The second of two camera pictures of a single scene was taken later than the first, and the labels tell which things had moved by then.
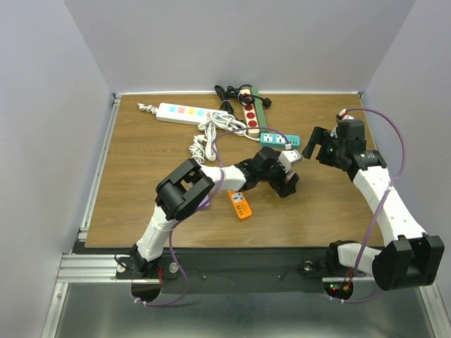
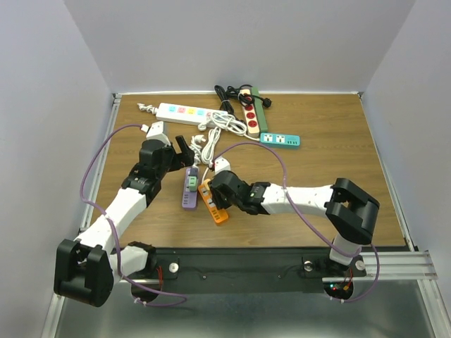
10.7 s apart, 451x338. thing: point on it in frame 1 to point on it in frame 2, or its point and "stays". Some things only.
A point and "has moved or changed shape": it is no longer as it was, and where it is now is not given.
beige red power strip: [250, 116] stays
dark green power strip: [258, 108] stays
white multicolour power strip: [183, 113] stays
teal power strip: [277, 140] stays
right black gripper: [323, 149] to [218, 192]
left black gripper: [285, 184] to [177, 158]
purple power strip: [205, 203] has moved or changed shape
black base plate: [235, 271] stays
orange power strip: [239, 203] has moved or changed shape
